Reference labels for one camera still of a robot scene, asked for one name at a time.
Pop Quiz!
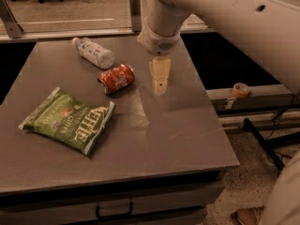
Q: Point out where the grey side shelf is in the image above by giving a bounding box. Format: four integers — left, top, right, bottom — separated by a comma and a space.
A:
206, 84, 293, 112

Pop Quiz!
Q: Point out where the black cable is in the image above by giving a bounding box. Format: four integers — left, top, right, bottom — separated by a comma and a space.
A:
265, 94, 296, 161

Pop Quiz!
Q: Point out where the grey table drawer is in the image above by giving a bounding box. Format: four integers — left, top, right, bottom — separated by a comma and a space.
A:
0, 180, 224, 225

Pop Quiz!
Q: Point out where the middle metal glass bracket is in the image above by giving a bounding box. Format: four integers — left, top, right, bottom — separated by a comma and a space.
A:
129, 0, 142, 32

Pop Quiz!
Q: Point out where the green kettle chips bag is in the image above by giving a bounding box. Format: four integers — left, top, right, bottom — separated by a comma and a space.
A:
19, 87, 115, 156

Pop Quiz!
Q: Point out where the clear plastic water bottle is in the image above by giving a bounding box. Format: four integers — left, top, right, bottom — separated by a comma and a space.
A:
72, 37, 114, 69

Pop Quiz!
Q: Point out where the metal glass bracket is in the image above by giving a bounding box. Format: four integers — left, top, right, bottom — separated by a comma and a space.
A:
0, 0, 23, 38
129, 0, 142, 32

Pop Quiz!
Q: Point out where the left metal glass bracket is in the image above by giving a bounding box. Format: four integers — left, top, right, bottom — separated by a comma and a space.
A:
0, 0, 23, 38

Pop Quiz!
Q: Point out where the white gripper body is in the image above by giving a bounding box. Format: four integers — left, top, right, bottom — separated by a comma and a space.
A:
137, 16, 182, 55

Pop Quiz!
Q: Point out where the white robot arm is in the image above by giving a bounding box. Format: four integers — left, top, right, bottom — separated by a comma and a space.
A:
142, 0, 300, 95

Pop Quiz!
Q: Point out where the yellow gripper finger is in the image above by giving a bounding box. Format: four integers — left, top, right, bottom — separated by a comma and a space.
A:
149, 55, 171, 96

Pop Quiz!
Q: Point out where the black drawer handle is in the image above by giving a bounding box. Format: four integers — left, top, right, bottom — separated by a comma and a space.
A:
95, 202, 133, 220

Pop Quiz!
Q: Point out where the orange tape roll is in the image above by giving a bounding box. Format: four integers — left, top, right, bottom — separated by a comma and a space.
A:
232, 82, 250, 98

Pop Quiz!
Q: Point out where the red coke can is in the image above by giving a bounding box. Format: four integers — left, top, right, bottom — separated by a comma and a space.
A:
97, 64, 135, 95

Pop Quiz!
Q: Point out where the black stand leg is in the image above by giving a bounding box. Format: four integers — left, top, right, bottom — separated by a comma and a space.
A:
244, 118, 300, 171

